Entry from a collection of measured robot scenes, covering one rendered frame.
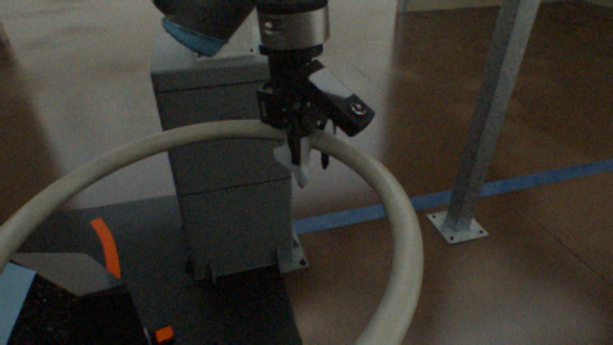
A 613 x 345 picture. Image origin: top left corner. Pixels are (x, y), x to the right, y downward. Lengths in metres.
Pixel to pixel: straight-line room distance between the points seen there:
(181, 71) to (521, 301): 1.43
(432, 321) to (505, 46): 0.98
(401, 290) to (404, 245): 0.05
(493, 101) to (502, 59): 0.15
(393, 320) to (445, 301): 1.29
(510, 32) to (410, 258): 1.21
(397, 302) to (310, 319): 1.16
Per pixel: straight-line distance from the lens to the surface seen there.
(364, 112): 0.52
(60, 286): 0.71
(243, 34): 1.23
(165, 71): 1.18
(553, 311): 1.77
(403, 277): 0.38
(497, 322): 1.65
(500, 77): 1.57
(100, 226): 2.03
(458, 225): 1.90
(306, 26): 0.50
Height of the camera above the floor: 1.23
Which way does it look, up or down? 34 degrees down
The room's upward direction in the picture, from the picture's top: straight up
